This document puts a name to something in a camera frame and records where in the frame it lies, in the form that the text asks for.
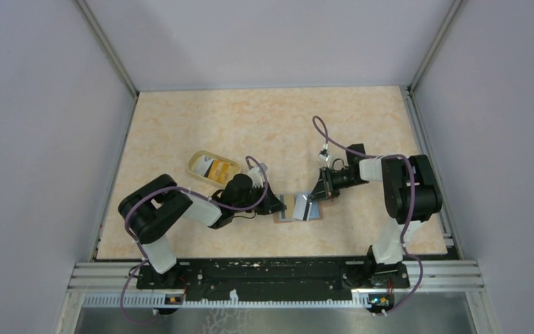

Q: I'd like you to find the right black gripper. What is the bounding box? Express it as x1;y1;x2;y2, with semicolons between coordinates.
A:
307;166;369;203

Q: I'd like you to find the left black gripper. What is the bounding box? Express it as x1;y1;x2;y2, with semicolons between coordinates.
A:
234;182;287;215

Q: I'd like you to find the brown leather card holder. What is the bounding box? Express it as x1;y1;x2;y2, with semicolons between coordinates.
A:
273;193;324;223

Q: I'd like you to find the beige oval card tray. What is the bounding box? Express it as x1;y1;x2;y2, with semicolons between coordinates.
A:
186;150;242;189

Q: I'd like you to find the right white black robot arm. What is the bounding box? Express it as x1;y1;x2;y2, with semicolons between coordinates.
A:
307;144;443;287

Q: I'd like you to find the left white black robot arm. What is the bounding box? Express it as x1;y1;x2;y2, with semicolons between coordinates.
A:
118;173;286;288

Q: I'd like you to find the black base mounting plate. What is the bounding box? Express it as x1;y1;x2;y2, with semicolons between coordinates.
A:
136;254;412;302

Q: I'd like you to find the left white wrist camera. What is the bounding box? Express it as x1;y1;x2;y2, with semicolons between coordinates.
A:
247;164;268;188

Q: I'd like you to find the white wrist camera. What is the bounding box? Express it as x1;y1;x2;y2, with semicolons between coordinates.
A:
247;164;268;188
318;143;332;164

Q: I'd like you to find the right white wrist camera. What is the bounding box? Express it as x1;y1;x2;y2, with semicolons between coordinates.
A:
318;143;332;164

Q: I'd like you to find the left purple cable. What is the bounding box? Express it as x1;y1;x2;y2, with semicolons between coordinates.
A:
120;155;270;324

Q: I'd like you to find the purple cable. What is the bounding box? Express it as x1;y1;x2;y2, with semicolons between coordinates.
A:
311;115;425;319
120;155;270;324

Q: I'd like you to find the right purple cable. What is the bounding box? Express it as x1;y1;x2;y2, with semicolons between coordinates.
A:
311;115;425;319

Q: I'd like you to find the right aluminium corner post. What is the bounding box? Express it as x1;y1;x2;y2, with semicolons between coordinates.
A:
407;0;468;95

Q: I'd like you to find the aluminium corner post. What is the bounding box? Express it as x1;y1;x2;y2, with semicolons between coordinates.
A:
407;0;468;95
74;0;139;97

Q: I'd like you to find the white slotted cable duct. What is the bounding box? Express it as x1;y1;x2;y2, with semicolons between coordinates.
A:
83;292;371;309

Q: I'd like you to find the aluminium frame rail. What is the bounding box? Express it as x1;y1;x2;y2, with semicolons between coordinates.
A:
67;260;485;292

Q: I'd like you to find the left aluminium corner post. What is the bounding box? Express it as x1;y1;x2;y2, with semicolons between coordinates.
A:
74;0;139;97

